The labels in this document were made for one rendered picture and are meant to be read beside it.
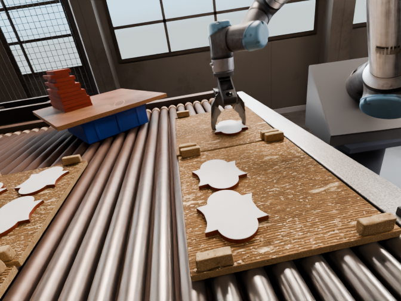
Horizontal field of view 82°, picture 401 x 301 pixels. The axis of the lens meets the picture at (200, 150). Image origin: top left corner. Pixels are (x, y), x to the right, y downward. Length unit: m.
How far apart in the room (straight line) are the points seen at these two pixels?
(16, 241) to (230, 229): 0.44
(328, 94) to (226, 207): 0.61
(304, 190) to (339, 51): 3.51
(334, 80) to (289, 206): 0.60
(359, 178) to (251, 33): 0.46
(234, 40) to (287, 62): 3.11
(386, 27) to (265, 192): 0.40
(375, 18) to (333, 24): 3.26
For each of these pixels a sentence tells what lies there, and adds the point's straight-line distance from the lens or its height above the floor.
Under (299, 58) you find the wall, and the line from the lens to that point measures 3.92.
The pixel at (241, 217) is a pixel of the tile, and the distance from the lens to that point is 0.45.
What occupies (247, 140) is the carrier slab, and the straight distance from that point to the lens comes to 0.77.
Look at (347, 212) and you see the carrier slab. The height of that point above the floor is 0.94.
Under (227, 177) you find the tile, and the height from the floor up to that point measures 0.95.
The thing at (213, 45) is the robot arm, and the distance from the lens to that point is 0.81.
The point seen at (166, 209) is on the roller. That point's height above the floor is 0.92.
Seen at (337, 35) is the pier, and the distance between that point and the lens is 3.92.
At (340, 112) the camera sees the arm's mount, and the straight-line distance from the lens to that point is 0.92.
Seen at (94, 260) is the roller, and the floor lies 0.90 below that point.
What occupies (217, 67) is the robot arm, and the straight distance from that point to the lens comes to 0.81.
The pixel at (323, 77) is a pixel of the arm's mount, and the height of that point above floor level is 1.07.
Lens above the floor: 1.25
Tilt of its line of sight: 26 degrees down
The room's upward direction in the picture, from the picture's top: 9 degrees counter-clockwise
